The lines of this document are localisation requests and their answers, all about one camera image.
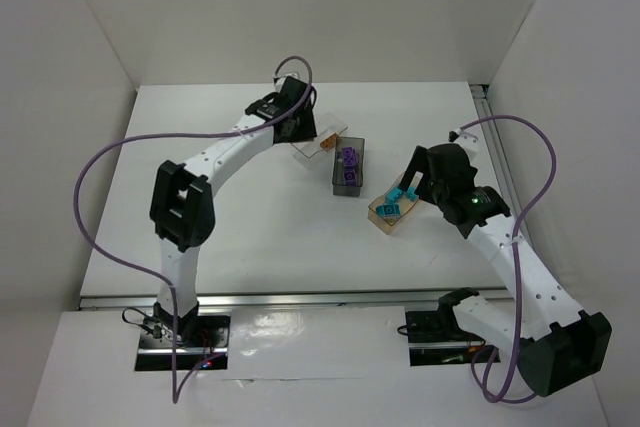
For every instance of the purple lego brick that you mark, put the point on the purple lego brick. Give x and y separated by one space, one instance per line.
351 162
348 152

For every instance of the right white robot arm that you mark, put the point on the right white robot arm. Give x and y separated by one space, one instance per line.
557 342

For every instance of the purple lego wedge piece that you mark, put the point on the purple lego wedge piece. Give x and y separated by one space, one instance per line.
350 178

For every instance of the aluminium front rail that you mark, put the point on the aluminium front rail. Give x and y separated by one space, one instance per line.
222 301

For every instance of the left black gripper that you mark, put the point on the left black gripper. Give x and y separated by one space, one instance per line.
304 124

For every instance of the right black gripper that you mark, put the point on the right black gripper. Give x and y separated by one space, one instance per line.
420 167

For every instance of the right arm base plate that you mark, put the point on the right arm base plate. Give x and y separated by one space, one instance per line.
430 343

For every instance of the teal lego brick square large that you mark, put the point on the teal lego brick square large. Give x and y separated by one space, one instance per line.
388 211

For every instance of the amber plastic container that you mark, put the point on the amber plastic container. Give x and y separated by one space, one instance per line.
387 226

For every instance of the teal lego brick long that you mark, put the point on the teal lego brick long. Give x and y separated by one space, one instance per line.
394 195

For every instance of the grey smoked plastic container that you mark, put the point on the grey smoked plastic container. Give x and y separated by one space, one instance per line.
338 185

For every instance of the clear plastic container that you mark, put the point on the clear plastic container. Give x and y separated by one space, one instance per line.
310 153

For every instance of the teal lego brick small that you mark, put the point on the teal lego brick small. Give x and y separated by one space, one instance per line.
411 194

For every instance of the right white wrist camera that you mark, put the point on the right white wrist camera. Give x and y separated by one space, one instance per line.
467 141

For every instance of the aluminium side rail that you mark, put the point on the aluminium side rail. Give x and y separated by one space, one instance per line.
495 147

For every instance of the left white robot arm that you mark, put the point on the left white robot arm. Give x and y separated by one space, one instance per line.
182 205

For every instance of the orange lego brick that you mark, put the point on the orange lego brick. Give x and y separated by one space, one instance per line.
329 142

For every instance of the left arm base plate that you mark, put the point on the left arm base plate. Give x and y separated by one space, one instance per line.
206 346

